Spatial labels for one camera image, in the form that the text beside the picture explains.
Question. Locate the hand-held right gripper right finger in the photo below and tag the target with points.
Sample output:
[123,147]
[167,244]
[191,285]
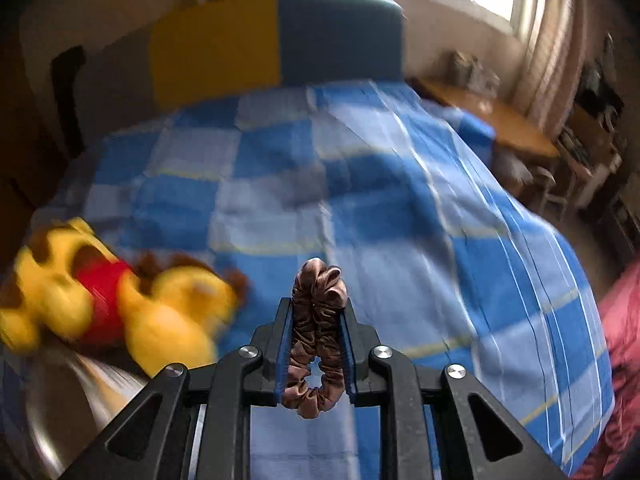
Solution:
[349,355]

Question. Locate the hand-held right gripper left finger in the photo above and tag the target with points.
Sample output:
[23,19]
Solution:
[284,355]

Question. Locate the brown satin scrunchie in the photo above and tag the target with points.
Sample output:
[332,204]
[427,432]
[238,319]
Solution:
[317,305]

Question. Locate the metal can with white label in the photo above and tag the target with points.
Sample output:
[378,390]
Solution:
[75,410]

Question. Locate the yellow giraffe plush toy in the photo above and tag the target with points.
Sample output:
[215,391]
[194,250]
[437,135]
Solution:
[160,320]

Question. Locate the white bag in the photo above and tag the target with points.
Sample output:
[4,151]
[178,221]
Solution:
[515,170]

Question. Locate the pink quilt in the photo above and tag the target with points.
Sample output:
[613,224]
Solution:
[625,335]

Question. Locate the wooden desk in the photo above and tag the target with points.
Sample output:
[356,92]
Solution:
[500,120]

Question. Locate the clear desk organizer boxes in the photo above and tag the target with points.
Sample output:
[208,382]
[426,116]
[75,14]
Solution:
[475,72]

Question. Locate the wooden folding chair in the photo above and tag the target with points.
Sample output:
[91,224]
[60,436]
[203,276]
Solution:
[590,160]

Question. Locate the grey yellow blue headboard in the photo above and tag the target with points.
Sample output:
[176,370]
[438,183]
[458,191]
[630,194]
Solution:
[215,50]

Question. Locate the brown wooden wardrobe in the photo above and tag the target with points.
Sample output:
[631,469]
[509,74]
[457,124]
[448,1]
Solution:
[25,160]

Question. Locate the black monitor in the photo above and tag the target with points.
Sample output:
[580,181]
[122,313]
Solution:
[595,85]

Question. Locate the pink curtain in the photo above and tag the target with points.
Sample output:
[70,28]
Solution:
[550,35]

